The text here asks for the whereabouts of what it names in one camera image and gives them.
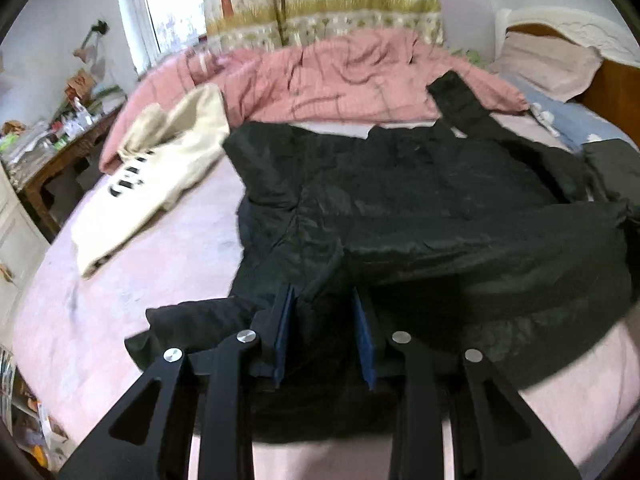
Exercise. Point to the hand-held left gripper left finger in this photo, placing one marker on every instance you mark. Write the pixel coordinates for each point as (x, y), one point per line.
(284, 340)

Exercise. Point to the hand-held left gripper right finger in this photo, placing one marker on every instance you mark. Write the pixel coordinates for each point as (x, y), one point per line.
(363, 340)

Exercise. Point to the black jacket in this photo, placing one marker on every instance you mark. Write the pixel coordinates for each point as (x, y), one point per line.
(425, 220)

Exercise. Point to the bed with pink sheet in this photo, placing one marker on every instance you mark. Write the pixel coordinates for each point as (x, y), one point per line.
(150, 280)

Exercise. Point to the cream garment with black stripes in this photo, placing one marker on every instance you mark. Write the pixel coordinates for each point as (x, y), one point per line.
(165, 170)

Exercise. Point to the pink quilt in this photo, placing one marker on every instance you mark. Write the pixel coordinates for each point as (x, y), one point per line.
(325, 85)

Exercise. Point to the pile of magazines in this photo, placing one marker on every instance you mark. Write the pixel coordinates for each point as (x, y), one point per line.
(25, 410)

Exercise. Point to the white cabinet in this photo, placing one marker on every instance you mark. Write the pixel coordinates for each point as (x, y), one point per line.
(15, 255)

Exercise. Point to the wooden desk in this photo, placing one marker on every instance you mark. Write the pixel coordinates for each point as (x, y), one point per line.
(55, 162)

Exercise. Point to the dark green garment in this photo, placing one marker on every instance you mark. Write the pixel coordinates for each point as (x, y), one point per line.
(620, 170)

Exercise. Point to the desk clutter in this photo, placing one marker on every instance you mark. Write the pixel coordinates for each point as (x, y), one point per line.
(60, 127)

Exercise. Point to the light blue cloth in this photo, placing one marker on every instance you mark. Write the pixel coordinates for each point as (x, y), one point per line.
(590, 120)

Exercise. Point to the beige pillow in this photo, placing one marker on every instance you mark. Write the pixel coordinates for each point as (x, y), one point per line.
(545, 65)

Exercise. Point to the patterned cream curtain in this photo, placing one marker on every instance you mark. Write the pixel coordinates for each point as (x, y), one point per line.
(325, 0)

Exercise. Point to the window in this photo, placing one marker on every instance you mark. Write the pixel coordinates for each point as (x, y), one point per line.
(170, 5)

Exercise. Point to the white and wooden headboard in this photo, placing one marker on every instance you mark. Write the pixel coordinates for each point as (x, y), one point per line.
(617, 90)

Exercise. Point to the desk lamp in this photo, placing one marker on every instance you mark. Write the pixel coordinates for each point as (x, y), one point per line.
(92, 35)

